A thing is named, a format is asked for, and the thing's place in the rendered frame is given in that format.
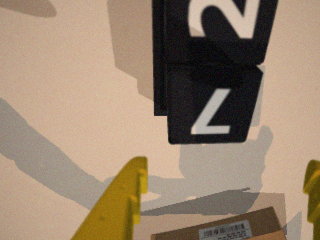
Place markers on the open brown cardboard box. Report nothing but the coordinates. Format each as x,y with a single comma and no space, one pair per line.
241,227

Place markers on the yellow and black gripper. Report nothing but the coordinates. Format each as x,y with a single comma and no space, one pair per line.
118,209

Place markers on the black cube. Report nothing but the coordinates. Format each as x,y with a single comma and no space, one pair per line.
210,103
218,31

